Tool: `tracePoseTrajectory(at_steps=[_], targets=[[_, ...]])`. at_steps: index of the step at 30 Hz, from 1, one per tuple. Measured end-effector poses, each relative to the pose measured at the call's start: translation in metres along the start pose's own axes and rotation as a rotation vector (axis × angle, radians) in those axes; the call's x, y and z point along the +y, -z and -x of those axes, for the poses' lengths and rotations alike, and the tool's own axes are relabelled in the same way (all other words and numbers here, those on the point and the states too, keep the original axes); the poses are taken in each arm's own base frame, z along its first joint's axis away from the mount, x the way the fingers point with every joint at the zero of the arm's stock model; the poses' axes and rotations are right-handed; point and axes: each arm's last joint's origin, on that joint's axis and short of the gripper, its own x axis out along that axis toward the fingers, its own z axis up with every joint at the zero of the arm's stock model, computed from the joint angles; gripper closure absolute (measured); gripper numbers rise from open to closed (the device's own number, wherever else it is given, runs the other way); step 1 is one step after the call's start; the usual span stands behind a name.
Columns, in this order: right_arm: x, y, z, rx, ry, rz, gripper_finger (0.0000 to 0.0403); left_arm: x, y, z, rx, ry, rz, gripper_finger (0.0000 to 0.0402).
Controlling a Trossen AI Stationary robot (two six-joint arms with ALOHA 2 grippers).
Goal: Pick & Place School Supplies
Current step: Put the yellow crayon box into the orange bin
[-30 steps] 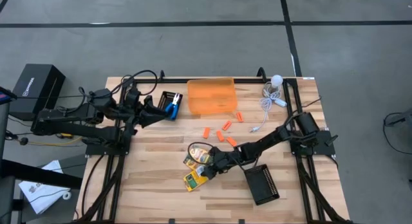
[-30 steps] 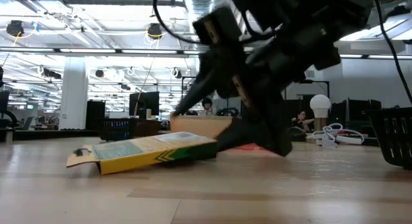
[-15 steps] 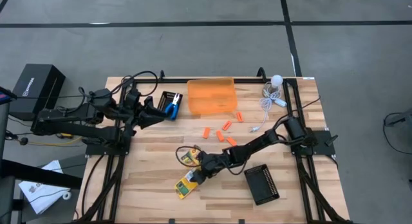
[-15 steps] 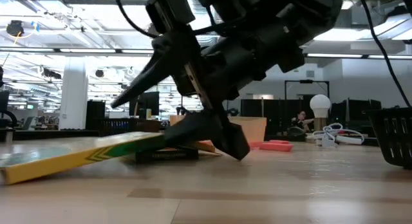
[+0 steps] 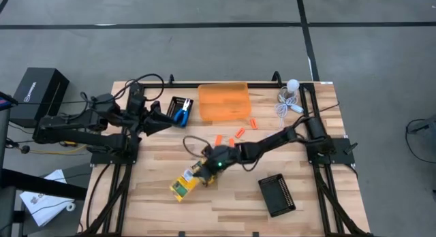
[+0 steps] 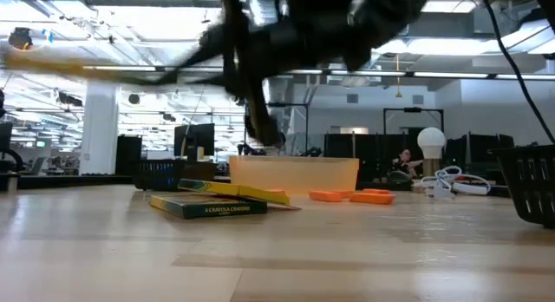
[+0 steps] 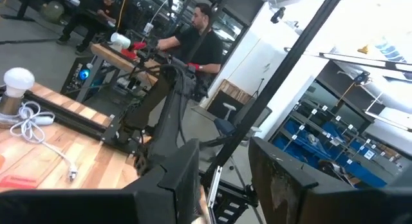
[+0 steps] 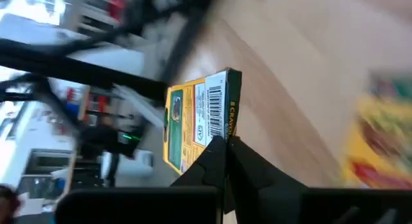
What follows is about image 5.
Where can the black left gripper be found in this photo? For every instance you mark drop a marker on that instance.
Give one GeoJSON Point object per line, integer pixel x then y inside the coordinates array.
{"type": "Point", "coordinates": [140, 120]}

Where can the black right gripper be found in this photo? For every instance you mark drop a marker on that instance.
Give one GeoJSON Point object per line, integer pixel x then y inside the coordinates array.
{"type": "Point", "coordinates": [219, 158]}

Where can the yellow crayon box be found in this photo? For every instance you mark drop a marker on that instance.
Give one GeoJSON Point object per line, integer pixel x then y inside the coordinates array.
{"type": "Point", "coordinates": [214, 179]}
{"type": "Point", "coordinates": [182, 189]}

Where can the orange eraser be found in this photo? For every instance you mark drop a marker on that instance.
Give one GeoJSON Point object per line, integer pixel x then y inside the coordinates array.
{"type": "Point", "coordinates": [231, 142]}
{"type": "Point", "coordinates": [218, 140]}
{"type": "Point", "coordinates": [253, 124]}
{"type": "Point", "coordinates": [240, 133]}

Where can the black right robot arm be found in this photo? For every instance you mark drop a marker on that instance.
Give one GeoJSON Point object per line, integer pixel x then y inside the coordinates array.
{"type": "Point", "coordinates": [272, 138]}

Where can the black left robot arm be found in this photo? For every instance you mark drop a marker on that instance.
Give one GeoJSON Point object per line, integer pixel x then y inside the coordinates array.
{"type": "Point", "coordinates": [85, 138]}

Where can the black mesh basket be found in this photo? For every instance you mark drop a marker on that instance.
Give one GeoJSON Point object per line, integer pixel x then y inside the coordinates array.
{"type": "Point", "coordinates": [172, 106]}
{"type": "Point", "coordinates": [276, 196]}

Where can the black table edge clamp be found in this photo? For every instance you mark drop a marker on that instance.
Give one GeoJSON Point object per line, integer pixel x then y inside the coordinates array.
{"type": "Point", "coordinates": [182, 234]}
{"type": "Point", "coordinates": [255, 234]}

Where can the orange translucent plastic bin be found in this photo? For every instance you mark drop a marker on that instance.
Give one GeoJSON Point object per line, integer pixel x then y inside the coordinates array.
{"type": "Point", "coordinates": [225, 100]}

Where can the white tape roll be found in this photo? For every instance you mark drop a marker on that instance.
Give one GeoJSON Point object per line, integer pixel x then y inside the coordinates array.
{"type": "Point", "coordinates": [67, 207]}

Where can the black cardboard box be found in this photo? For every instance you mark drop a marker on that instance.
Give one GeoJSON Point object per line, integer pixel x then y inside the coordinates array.
{"type": "Point", "coordinates": [37, 94]}

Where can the white bulb lamp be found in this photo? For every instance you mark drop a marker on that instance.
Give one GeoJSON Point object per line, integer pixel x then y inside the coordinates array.
{"type": "Point", "coordinates": [293, 84]}

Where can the black power plug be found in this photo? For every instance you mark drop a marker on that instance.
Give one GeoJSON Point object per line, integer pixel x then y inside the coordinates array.
{"type": "Point", "coordinates": [25, 149]}

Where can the black bench beam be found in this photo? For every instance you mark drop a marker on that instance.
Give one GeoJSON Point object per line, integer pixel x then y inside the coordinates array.
{"type": "Point", "coordinates": [34, 184]}

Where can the white paper sheets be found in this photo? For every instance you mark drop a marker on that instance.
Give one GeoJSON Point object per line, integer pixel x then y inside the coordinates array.
{"type": "Point", "coordinates": [44, 206]}

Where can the dark screen device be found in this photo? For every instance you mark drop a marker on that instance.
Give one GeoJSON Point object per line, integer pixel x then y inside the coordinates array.
{"type": "Point", "coordinates": [7, 100]}

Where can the black hook-shaped mount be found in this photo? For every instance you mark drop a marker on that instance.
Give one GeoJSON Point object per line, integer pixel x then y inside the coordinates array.
{"type": "Point", "coordinates": [171, 79]}
{"type": "Point", "coordinates": [276, 77]}

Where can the black aluminium table frame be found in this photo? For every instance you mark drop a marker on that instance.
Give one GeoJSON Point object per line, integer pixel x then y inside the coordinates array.
{"type": "Point", "coordinates": [102, 158]}

